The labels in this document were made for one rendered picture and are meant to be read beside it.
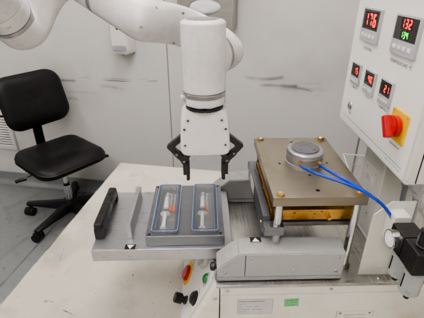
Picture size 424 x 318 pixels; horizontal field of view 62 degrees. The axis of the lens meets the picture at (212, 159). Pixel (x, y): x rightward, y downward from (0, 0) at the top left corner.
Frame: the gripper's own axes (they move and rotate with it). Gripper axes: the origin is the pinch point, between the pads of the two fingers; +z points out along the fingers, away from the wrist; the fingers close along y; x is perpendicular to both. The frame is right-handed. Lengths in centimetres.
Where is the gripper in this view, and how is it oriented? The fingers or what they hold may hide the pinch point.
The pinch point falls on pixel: (205, 171)
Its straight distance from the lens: 78.5
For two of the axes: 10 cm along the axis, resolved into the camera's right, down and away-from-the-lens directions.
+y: 10.0, -0.2, 0.3
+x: -0.3, -4.6, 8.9
